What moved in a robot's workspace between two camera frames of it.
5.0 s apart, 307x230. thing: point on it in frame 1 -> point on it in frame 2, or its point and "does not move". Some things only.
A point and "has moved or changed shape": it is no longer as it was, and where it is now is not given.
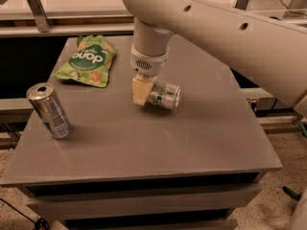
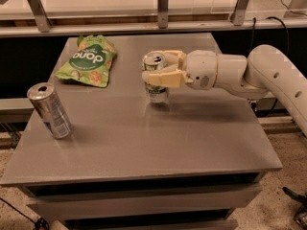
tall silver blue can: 45,102 does not move
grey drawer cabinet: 129,167 does not move
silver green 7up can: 164,95 has moved or changed shape
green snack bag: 89,61 does not move
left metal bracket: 36,6 does not move
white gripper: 148,64 -> 200,68
